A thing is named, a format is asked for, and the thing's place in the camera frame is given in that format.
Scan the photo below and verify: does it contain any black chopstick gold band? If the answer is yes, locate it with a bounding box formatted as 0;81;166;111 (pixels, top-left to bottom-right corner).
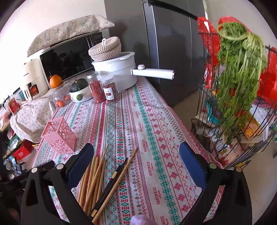
91;158;128;218

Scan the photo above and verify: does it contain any long bamboo chopstick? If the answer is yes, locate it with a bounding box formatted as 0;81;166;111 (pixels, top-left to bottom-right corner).
92;148;138;224

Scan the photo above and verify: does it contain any pink perforated utensil holder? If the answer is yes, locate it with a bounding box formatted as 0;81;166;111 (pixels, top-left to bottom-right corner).
41;116;76;155

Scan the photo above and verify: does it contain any floral cloth cover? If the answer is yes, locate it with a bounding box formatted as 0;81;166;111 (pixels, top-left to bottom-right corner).
10;97;56;143

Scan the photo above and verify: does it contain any red tea tin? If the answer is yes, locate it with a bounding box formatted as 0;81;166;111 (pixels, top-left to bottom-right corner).
7;96;20;115

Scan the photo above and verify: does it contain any clear jar with tomatoes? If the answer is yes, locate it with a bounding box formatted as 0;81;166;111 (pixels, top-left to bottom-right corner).
53;84;71;108

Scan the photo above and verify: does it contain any white bowl with squash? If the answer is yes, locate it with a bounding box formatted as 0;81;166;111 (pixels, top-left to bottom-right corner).
69;86;92;103

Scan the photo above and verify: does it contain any patterned tablecloth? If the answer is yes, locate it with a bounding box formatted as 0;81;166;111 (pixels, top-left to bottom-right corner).
32;75;225;225

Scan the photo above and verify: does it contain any cream air fryer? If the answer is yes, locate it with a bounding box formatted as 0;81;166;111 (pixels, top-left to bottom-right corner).
20;58;49;101

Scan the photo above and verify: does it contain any red plastic bag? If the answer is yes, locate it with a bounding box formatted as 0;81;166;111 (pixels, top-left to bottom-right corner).
197;17;276;104

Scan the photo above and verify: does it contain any orange fruit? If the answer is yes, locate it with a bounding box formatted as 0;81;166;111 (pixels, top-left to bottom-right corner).
49;75;62;89

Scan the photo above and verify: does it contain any green kabocha squash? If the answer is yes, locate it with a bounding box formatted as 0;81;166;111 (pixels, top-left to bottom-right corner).
69;78;88;92

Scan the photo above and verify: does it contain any short red dates jar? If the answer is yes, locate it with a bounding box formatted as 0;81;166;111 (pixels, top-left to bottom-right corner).
100;74;117;102

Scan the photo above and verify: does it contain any tall red goji jar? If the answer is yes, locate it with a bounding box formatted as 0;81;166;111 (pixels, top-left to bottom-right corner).
86;71;106;103

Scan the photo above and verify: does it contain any green leafy vegetable bunch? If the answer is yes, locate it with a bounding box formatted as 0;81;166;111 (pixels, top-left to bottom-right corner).
217;22;268;143

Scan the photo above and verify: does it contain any black microwave oven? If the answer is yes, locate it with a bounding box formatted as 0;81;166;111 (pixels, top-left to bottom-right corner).
40;32;103;81

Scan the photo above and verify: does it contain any white electric pot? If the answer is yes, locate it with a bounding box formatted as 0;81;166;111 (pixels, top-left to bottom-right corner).
92;52;175;92

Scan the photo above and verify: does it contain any floral cloth on microwave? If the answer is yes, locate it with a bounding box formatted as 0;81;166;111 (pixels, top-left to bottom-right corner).
27;15;115;57

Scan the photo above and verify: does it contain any grey refrigerator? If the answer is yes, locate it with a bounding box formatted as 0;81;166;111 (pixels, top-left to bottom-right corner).
104;0;205;106

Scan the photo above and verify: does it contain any black wire basket rack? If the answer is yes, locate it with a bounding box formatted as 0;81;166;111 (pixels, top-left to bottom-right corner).
191;32;276;169

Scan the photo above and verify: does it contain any woven rope basket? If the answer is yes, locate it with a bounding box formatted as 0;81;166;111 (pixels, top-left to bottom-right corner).
88;37;122;62

